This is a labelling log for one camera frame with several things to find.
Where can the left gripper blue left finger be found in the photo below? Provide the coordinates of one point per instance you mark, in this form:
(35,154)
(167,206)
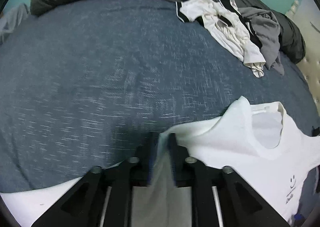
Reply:
(103,196)

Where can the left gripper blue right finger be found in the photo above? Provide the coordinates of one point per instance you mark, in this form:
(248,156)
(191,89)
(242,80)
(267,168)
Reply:
(219,197)

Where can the white long sleeve shirt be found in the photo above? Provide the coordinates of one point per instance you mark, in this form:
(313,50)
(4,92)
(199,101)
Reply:
(260,142)

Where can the navy blue bed sheet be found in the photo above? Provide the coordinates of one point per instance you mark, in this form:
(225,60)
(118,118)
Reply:
(84,83)

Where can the cream tufted headboard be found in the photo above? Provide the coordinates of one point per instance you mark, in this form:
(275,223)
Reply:
(305,14)

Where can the grey crumpled garment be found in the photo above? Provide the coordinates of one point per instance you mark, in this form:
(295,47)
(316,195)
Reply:
(267,29)

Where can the white black trimmed garment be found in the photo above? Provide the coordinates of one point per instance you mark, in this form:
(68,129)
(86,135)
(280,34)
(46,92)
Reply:
(227,26)

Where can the light grey blanket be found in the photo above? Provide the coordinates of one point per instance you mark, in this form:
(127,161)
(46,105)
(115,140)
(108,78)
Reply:
(12,19)

